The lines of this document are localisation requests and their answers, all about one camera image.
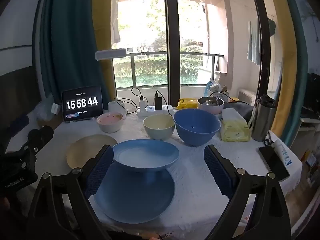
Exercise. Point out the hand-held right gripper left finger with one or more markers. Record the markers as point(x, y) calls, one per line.
point(100, 170)

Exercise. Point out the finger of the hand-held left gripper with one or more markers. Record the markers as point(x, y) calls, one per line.
point(41, 133)

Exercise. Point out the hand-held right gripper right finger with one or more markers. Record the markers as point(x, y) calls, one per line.
point(217, 170)

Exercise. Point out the beige plate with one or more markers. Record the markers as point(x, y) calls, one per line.
point(85, 152)

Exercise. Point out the large blue bowl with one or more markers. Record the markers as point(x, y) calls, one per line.
point(197, 132)

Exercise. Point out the dark blue plate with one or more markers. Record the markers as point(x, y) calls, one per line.
point(135, 197)

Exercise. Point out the pink spotted bowl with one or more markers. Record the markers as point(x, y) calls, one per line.
point(110, 126)

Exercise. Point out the light blue plate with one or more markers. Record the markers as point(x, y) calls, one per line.
point(147, 155)

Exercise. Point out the cream bowl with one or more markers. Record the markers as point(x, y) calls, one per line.
point(159, 130)

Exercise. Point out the clear plastic bag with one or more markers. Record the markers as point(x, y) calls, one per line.
point(43, 111)

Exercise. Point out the small white box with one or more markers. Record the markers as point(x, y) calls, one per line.
point(55, 108)

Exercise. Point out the yellow tissue pack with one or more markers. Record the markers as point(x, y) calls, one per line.
point(235, 130)

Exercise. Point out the tablet showing clock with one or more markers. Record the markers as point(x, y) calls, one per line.
point(82, 102)

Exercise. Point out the pale blue bowl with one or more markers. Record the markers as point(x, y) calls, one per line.
point(218, 116)

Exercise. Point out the black phone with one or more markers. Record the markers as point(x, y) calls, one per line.
point(273, 163)

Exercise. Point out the black scissors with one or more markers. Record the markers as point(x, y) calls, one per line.
point(268, 141)

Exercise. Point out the pink steel-lined bowl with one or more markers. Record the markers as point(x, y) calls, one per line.
point(212, 110)

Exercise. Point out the grey cloth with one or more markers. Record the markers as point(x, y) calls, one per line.
point(240, 108)

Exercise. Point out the grey thermos bottle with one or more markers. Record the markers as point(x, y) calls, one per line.
point(262, 122)

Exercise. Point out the white cup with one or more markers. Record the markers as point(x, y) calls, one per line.
point(115, 106)

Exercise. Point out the white tube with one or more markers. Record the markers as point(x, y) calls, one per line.
point(282, 152)

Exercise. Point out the yellow container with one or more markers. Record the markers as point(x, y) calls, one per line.
point(233, 99)

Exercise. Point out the yellow packet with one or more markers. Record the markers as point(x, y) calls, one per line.
point(187, 103)

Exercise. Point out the white plastic basket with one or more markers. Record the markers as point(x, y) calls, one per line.
point(221, 96)

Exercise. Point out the white charger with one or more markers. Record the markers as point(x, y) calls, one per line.
point(142, 104)

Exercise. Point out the white appliance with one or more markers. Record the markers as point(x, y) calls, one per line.
point(246, 96)

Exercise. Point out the white power strip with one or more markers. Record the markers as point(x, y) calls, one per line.
point(152, 110)

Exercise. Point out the blue bag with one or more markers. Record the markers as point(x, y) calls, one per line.
point(208, 87)

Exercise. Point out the small printed box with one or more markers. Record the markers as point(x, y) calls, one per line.
point(213, 87)

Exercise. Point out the black charger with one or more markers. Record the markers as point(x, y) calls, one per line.
point(158, 101)

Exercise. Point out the teal curtain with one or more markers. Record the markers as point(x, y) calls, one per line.
point(300, 67)
point(67, 42)

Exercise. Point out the balcony railing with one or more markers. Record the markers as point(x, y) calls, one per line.
point(150, 55)

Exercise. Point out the yellow curtain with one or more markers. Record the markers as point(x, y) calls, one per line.
point(282, 55)

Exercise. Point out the light blue hanging cloth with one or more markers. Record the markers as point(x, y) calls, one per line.
point(253, 42)

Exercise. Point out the pale hanging garment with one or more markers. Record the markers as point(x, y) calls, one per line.
point(115, 22)

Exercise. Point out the dark window frame post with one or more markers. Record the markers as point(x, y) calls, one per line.
point(261, 42)
point(171, 42)

